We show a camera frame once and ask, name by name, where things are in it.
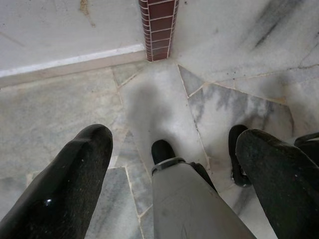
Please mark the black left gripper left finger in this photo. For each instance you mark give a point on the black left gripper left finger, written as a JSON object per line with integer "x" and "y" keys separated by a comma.
{"x": 62, "y": 189}

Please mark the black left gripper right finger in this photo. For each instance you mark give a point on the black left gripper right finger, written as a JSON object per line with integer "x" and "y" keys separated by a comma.
{"x": 281, "y": 189}

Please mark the black robot leg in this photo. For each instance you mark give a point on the black robot leg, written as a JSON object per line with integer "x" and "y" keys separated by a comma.
{"x": 310, "y": 147}

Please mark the grey robot leg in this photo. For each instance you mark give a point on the grey robot leg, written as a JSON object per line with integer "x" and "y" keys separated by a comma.
{"x": 189, "y": 206}

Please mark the white baseboard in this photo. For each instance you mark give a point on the white baseboard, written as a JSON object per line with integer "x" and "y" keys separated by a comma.
{"x": 69, "y": 63}

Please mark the red brick tile column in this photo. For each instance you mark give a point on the red brick tile column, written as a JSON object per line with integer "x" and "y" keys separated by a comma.
{"x": 159, "y": 27}

